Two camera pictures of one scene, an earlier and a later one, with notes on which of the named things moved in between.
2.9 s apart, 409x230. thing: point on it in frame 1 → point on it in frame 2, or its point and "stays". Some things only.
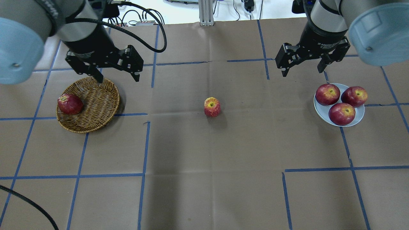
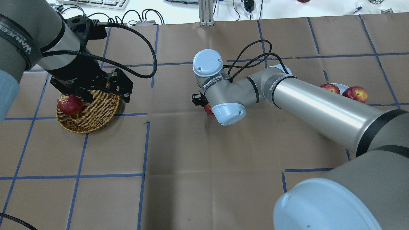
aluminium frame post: (206, 12) stays
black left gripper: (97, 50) → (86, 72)
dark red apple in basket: (70, 104) stays
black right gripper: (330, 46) → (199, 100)
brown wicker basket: (100, 101) stays
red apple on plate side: (355, 95) stays
